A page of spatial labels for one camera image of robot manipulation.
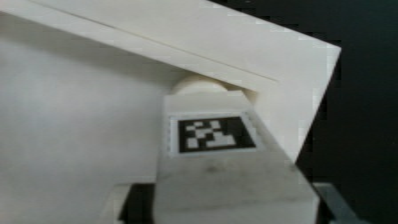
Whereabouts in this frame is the white U-shaped fence wall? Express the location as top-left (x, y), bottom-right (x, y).
top-left (28, 0), bottom-right (345, 164)

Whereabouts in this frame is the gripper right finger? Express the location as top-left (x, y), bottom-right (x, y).
top-left (313, 182), bottom-right (371, 224)

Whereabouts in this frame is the white square table top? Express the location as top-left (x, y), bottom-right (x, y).
top-left (0, 9), bottom-right (281, 224)

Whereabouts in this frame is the white table leg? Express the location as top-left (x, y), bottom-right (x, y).
top-left (153, 75), bottom-right (320, 224)

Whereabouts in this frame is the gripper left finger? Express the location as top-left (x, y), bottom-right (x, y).
top-left (105, 183), bottom-right (155, 224)

